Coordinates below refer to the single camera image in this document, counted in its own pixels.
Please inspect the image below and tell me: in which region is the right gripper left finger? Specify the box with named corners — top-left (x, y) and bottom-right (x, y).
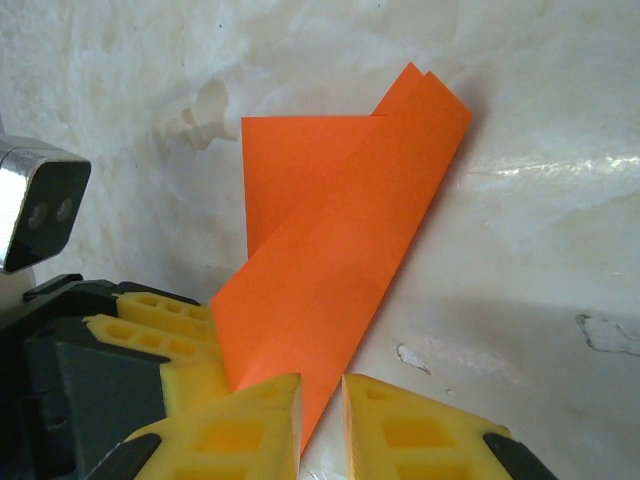
top-left (79, 372), bottom-right (305, 480)

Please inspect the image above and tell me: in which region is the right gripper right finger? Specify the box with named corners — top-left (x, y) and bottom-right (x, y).
top-left (340, 373), bottom-right (560, 480)

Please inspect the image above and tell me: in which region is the orange paper sheet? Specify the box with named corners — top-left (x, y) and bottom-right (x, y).
top-left (210, 61), bottom-right (474, 456)

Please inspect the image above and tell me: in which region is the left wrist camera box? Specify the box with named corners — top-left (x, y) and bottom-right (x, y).
top-left (0, 133), bottom-right (93, 275)

